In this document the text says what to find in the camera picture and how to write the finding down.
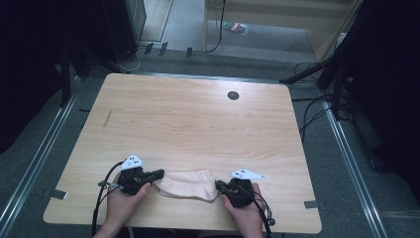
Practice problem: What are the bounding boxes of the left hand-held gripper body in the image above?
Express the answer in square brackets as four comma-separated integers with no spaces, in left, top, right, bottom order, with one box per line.
[117,154,152,196]

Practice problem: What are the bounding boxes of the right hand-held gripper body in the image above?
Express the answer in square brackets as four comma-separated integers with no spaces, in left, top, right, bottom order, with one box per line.
[227,167,266,209]

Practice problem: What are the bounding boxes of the person's right hand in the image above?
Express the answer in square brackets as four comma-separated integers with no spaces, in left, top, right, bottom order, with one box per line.
[221,182,265,233]

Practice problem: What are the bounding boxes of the person's left hand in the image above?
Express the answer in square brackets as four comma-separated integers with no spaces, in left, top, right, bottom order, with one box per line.
[104,182,153,230]

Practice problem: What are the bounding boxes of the black metal stand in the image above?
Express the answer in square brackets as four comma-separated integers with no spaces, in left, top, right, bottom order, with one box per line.
[59,43,92,107]
[278,53,352,121]

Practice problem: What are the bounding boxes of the black cabinet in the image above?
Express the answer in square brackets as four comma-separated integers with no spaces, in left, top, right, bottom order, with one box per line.
[101,0,148,63]

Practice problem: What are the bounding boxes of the black curtain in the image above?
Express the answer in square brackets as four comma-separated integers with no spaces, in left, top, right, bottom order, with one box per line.
[0,0,112,155]
[343,0,420,202]

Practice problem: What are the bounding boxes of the colourful packet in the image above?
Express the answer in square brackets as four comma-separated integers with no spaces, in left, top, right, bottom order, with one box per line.
[222,21,250,37]

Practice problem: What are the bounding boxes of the right hand-held gripper cable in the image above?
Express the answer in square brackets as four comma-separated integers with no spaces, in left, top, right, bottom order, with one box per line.
[237,183,277,238]

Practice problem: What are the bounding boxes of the hand-held gripper cable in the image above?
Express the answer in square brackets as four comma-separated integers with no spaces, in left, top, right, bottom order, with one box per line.
[237,183,277,238]
[91,161,126,238]

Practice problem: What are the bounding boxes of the left hand-held gripper cable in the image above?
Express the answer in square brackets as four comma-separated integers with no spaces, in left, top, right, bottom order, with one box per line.
[91,161,126,238]

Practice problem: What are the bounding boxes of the metal floor rail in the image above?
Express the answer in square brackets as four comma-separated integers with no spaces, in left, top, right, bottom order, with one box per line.
[0,74,81,232]
[321,98,388,238]

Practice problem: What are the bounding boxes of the black floor cables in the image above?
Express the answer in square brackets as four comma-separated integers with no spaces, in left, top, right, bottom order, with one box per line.
[290,60,353,142]

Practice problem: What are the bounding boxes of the white cable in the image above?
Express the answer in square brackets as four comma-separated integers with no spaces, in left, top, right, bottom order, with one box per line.
[115,46,143,74]

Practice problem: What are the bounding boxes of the light wooden frame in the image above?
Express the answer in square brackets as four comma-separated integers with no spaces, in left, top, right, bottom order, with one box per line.
[202,0,365,62]

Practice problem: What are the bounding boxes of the black hanging cable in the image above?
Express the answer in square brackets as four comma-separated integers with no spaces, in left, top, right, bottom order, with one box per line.
[205,0,228,55]

